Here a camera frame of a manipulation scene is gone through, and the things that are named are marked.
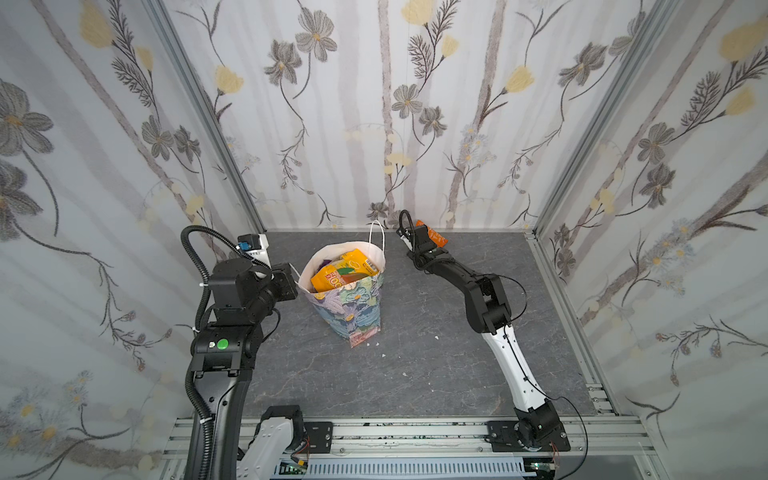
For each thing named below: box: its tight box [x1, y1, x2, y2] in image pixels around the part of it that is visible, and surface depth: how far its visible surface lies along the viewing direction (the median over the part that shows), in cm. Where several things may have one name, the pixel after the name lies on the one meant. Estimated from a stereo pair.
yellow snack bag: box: [310, 248, 380, 293], surface depth 84 cm
